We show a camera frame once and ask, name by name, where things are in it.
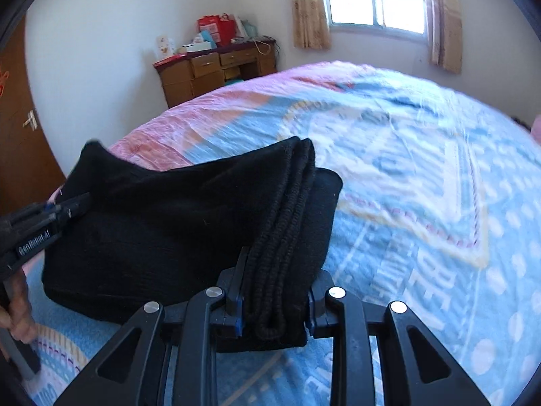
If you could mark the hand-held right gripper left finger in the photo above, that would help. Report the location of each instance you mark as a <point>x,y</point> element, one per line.
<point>239,317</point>

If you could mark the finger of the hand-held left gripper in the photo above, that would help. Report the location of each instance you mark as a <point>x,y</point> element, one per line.
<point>69,207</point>

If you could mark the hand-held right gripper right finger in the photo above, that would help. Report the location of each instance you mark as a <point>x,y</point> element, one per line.
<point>315,313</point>

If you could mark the black pants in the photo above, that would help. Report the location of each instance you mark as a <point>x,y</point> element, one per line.
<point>169,228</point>

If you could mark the person's left hand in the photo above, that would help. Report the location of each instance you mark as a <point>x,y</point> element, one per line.
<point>21,317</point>

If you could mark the brown wooden door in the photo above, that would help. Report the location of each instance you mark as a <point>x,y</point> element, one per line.
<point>21,135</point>

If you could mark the bed with blue patterned sheet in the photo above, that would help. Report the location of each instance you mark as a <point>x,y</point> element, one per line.
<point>422,203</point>

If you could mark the white printed box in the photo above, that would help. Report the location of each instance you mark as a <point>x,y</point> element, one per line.
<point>165,46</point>

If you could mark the wooden desk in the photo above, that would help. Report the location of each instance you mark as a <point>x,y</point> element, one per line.
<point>203,72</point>

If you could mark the red gift bag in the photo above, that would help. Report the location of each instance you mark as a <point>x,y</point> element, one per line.
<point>215,29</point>

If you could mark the teal bag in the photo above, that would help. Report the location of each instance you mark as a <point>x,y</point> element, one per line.
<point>247,27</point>

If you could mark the pink cream patterned quilt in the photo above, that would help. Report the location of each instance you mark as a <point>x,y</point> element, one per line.
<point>537,131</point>

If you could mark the beige curtain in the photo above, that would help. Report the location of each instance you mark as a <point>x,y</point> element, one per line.
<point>310,17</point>
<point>448,29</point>

